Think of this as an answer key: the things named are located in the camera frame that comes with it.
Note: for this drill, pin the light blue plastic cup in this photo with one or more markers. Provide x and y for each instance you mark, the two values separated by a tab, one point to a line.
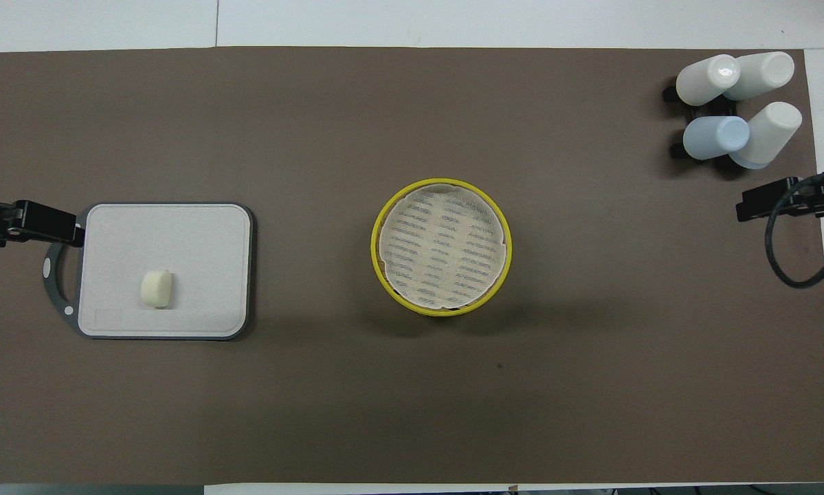
714	137

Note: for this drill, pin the black cup rack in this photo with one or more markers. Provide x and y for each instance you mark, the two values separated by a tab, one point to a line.
724	106

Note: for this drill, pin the white plastic cup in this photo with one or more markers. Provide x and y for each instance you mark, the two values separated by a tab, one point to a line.
704	81

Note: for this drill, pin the brown table mat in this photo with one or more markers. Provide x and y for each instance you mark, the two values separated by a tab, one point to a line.
590	344

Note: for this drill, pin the cream steamed bun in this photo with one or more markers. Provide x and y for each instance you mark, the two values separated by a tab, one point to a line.
156	289

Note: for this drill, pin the yellow bamboo steamer basket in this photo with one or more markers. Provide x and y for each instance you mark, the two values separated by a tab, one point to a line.
374	244
446	313

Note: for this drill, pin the white cutting board grey frame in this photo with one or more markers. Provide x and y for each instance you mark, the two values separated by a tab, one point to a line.
178	234

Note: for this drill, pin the white mesh steamer liner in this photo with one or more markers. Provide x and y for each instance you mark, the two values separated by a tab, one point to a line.
442	247

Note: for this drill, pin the white cup with blue rim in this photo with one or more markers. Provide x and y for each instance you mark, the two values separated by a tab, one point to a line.
765	72
772	130

